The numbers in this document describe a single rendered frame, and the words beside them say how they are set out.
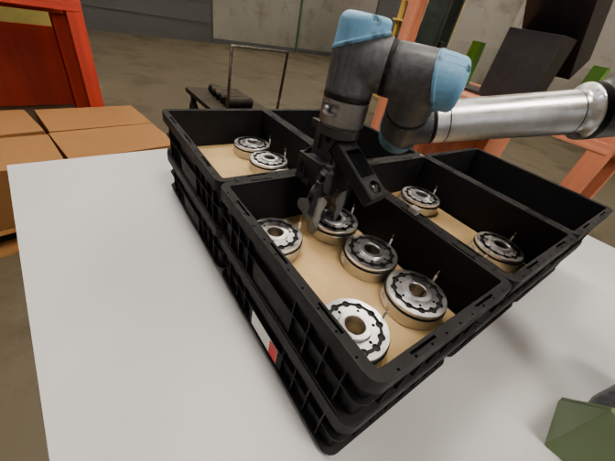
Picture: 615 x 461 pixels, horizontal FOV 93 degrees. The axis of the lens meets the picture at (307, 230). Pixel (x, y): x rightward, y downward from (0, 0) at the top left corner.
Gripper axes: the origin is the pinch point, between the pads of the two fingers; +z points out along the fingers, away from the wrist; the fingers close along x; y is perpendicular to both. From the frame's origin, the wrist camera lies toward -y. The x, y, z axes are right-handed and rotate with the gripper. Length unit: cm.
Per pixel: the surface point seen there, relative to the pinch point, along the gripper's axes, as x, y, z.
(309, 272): 9.0, -7.4, 2.2
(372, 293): 2.4, -16.8, 2.1
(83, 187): 35, 58, 15
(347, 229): -3.0, -3.9, -1.1
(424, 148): -278, 119, 63
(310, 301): 19.8, -17.7, -7.8
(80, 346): 43.1, 6.9, 15.3
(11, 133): 54, 174, 43
